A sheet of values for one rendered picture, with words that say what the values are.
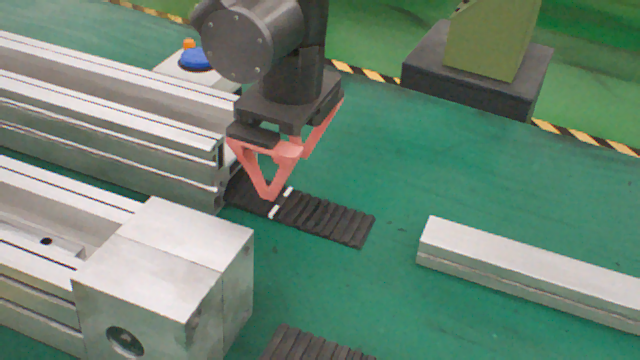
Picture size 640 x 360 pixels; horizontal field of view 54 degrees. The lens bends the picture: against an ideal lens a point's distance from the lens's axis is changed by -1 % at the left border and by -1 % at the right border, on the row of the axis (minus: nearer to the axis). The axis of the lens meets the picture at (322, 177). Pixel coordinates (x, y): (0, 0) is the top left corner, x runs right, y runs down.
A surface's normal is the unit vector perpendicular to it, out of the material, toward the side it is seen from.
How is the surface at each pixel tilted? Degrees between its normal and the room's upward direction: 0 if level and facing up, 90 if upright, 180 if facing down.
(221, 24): 90
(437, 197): 0
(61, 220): 90
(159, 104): 90
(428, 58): 0
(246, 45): 90
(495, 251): 0
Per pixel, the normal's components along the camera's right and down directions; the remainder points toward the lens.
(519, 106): -0.43, 0.51
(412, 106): 0.08, -0.80
